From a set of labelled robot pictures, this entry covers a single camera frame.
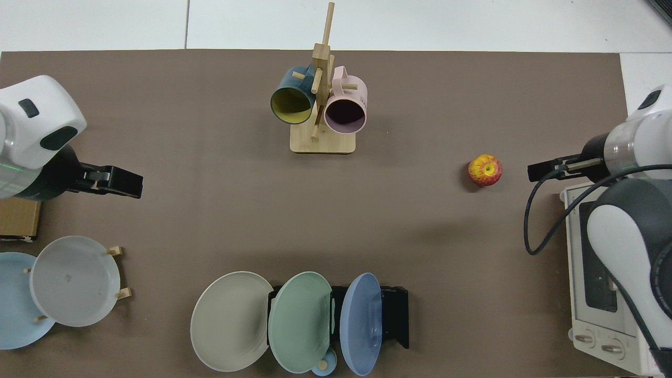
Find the red yellow apple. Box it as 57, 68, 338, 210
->
468, 154, 503, 187

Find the grey plate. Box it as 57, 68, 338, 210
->
29, 236, 121, 328

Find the wooden plate rack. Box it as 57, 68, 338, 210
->
23, 245, 132, 322

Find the light blue plate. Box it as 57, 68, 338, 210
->
0, 252, 57, 350

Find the beige plate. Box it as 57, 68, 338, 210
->
190, 271, 275, 373

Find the black dish rack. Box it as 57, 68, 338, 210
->
268, 285, 410, 350

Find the green plate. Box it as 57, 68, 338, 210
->
268, 271, 337, 374

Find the pale toaster oven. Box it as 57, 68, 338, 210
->
559, 181, 672, 376

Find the brown table cloth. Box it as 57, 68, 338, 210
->
0, 50, 631, 378

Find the dark grey ribbed panel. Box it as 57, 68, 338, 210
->
647, 0, 672, 28

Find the pink cup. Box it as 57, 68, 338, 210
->
323, 66, 368, 135

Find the wooden cup stand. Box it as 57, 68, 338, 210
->
290, 2, 357, 154

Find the dark blue cup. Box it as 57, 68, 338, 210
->
270, 65, 318, 125

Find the small blue round thing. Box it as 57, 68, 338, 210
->
311, 349, 338, 377

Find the wire basket with wooden floor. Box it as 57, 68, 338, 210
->
0, 197, 43, 243

